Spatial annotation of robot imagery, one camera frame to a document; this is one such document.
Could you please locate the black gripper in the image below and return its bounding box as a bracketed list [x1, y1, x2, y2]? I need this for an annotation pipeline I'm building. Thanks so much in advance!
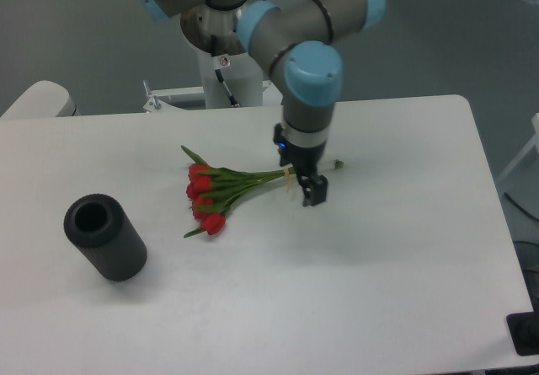
[273, 122, 328, 206]

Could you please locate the white pedestal base frame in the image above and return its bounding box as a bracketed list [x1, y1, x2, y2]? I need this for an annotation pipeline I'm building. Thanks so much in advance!
[142, 80, 282, 113]

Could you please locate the red tulip bouquet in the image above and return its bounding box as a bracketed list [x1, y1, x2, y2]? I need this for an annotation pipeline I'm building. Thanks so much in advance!
[180, 144, 345, 239]

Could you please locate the black device at table edge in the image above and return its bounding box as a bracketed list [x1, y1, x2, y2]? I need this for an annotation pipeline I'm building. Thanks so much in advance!
[506, 312, 538, 356]

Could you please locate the black cable on pedestal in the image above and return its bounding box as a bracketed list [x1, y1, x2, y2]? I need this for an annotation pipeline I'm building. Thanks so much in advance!
[210, 34, 242, 109]

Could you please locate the black ribbed cylindrical vase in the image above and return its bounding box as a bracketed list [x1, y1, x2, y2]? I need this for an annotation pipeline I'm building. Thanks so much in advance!
[63, 194, 147, 281]

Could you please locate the black cable on floor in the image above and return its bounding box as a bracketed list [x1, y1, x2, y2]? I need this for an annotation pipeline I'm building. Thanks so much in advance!
[504, 191, 539, 217]

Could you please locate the white rounded chair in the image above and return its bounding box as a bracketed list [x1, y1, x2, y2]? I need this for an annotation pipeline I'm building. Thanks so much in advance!
[1, 80, 80, 121]

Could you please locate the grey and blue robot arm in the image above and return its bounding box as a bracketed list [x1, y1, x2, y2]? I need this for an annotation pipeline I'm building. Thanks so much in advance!
[141, 0, 387, 206]

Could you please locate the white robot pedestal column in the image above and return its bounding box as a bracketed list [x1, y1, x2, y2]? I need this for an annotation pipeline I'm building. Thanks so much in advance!
[180, 0, 270, 109]

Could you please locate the white frame at right edge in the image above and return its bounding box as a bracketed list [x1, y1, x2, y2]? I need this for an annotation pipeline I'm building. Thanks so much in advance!
[496, 114, 538, 187]

